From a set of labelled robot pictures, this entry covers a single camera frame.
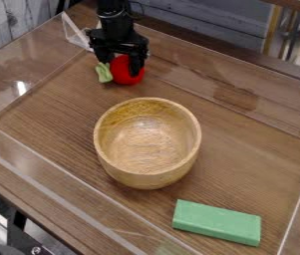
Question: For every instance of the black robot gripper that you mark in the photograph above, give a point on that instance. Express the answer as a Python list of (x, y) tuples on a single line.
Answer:
[(133, 45)]

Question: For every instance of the red plush fruit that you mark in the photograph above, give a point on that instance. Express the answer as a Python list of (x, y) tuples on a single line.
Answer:
[(116, 71)]

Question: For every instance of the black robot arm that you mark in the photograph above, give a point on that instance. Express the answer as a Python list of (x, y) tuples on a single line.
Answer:
[(117, 37)]

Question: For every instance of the wooden bowl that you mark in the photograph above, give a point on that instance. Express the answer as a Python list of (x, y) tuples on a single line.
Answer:
[(148, 140)]

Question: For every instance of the wooden chair in background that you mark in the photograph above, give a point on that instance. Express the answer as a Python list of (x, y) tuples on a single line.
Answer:
[(283, 36)]

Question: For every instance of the green rectangular block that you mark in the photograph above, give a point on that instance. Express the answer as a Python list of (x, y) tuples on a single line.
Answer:
[(217, 222)]

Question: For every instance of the black table leg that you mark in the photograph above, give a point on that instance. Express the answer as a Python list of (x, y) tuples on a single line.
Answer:
[(19, 239)]

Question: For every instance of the clear acrylic corner bracket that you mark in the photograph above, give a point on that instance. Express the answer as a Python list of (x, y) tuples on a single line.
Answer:
[(74, 34)]

